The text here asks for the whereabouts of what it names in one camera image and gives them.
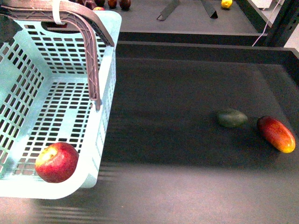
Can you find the black perforated shelf post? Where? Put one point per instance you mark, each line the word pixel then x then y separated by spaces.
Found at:
pixel 285 23

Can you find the red apple with yellow top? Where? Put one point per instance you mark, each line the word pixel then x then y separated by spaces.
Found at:
pixel 57 162

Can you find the near black display tray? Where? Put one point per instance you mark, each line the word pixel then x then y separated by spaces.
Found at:
pixel 166 158

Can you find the red yellow mango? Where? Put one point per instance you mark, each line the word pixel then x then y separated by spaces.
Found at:
pixel 276 133

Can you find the far black display tray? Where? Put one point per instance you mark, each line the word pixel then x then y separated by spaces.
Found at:
pixel 241 25

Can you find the dark plum behind apple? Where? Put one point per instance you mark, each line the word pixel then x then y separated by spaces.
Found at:
pixel 90 4

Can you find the yellow lemon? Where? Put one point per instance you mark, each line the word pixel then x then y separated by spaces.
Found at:
pixel 226 4

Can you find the black flat divider bar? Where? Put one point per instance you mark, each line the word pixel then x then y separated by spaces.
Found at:
pixel 168 10

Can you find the black triangular divider bar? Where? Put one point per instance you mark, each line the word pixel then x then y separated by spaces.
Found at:
pixel 212 13

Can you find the small dark red plum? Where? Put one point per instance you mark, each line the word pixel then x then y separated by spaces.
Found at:
pixel 112 4

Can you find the light blue plastic basket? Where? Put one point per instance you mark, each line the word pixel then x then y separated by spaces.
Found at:
pixel 44 99

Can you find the black display tray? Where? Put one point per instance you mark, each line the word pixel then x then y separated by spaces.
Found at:
pixel 166 158
pixel 241 25

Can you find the dark plum tall back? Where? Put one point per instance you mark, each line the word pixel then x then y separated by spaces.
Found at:
pixel 99 3

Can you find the brown basket handle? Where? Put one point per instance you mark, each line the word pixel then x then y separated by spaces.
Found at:
pixel 84 19

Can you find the dark plum right back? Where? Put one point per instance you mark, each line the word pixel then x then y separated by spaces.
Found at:
pixel 125 4

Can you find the green avocado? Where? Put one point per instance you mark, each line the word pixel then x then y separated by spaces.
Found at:
pixel 231 118

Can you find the red apple in group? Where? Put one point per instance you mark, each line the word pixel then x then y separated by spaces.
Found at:
pixel 98 9

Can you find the white zip tie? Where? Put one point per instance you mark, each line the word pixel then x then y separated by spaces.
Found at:
pixel 56 12

